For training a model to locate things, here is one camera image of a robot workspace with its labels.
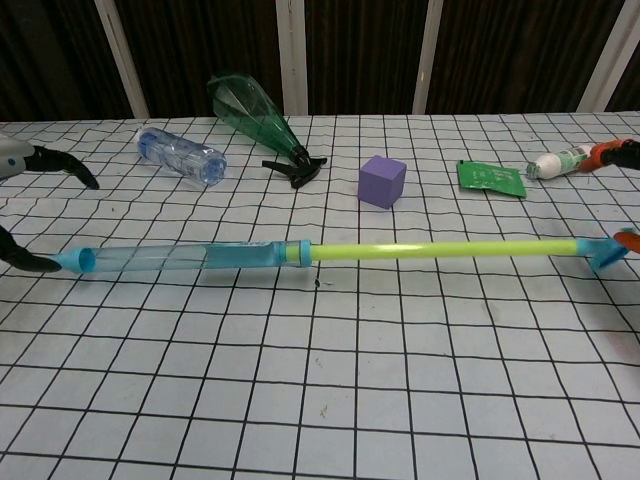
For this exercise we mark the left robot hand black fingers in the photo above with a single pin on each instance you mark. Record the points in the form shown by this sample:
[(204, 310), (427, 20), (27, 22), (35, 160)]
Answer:
[(10, 155)]

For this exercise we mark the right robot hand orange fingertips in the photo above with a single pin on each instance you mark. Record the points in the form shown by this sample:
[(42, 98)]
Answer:
[(615, 152)]

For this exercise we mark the clear plastic tube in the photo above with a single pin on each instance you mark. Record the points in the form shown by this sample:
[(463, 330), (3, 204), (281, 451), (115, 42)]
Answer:
[(145, 260)]

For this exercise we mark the small white bottle green label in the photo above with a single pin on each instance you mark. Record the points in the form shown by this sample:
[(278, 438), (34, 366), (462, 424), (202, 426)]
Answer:
[(555, 164)]

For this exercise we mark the green foil packet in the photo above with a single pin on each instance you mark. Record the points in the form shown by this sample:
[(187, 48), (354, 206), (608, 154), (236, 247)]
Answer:
[(490, 179)]

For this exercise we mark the clear plastic water bottle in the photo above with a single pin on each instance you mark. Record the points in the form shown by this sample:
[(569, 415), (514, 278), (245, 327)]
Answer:
[(180, 155)]

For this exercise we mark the dark pleated curtain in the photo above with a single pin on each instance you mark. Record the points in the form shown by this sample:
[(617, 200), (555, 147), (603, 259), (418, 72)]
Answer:
[(210, 40)]

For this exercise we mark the purple foam cube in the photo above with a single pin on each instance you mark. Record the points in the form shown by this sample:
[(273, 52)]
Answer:
[(380, 182)]

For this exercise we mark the green spray bottle black trigger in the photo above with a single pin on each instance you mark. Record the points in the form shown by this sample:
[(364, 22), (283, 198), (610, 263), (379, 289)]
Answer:
[(250, 112)]

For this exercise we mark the small black debris speck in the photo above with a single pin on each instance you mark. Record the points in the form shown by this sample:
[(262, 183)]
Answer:
[(316, 283)]

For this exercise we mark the white black checked tablecloth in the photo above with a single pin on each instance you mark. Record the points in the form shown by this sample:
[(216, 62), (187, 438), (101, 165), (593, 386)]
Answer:
[(320, 375)]

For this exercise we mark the white frame post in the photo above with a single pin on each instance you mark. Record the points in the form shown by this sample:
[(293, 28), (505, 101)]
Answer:
[(432, 55), (122, 60), (607, 55), (291, 60)]

